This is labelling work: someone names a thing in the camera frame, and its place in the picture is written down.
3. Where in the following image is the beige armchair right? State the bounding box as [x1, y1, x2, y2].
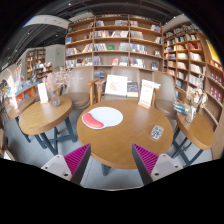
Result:
[151, 70, 179, 120]

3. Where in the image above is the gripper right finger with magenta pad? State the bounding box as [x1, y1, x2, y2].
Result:
[132, 144, 182, 185]

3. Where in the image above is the wooden bookshelf right wall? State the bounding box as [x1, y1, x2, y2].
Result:
[163, 21, 224, 159]

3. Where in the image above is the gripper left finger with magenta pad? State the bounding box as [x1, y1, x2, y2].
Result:
[42, 144, 91, 185]

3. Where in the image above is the beige armchair centre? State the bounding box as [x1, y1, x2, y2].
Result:
[95, 65, 158, 108]

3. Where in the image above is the far wooden bookshelf left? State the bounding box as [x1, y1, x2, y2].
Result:
[26, 48, 52, 82]

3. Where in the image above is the glass vase with pink flowers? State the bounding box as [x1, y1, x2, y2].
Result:
[42, 67, 71, 107]

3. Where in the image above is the round wooden right table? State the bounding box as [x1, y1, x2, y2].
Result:
[172, 113, 214, 166]

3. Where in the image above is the white sign in wooden stand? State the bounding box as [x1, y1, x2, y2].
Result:
[138, 80, 154, 108]

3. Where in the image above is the white mouse pad red wrist-rest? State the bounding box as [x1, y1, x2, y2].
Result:
[82, 106, 123, 130]

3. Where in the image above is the white sign card left table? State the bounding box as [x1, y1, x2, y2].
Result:
[38, 83, 48, 103]

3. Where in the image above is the large wooden bookshelf centre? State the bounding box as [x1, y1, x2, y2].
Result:
[65, 14, 164, 72]

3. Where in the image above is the glass vase with dried flowers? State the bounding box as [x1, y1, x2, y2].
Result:
[185, 75, 208, 123]

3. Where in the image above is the small round table far left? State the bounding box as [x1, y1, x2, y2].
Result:
[8, 97, 35, 123]

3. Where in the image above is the beige armchair left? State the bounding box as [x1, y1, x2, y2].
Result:
[63, 66, 97, 110]

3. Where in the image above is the beige armchair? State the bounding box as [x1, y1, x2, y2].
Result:
[151, 70, 179, 120]
[63, 66, 97, 110]
[95, 65, 158, 108]

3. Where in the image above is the dark blue book on chair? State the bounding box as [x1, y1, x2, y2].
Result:
[127, 82, 138, 97]

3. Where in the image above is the stack of books right chair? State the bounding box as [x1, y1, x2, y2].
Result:
[173, 101, 187, 114]

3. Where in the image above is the round wooden table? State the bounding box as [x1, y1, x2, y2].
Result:
[77, 100, 173, 176]
[172, 113, 214, 166]
[19, 96, 77, 155]

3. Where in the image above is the round wooden centre table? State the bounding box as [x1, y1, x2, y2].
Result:
[77, 100, 173, 176]

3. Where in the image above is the white picture book on chair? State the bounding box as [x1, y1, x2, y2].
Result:
[105, 75, 128, 96]

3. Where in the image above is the round wooden left table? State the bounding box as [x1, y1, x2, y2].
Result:
[19, 96, 77, 155]

